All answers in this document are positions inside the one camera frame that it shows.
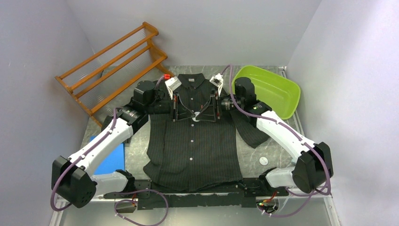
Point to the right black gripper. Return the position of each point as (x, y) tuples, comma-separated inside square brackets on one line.
[(211, 117)]

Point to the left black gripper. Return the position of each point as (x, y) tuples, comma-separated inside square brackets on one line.
[(180, 116)]

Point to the black pinstriped shirt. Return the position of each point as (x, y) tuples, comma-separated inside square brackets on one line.
[(187, 155)]

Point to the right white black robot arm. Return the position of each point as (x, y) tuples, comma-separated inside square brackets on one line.
[(312, 171)]

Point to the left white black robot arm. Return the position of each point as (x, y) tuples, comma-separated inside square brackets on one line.
[(74, 178)]

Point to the lime green plastic basin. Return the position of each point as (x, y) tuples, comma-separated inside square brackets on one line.
[(278, 92)]

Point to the blue flat mat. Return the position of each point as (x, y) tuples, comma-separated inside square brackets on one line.
[(114, 161)]

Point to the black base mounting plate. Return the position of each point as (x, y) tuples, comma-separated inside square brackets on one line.
[(199, 196)]

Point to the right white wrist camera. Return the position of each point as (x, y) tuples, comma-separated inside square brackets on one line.
[(218, 81)]

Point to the aluminium frame rail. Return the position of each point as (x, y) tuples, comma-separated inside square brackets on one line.
[(81, 192)]

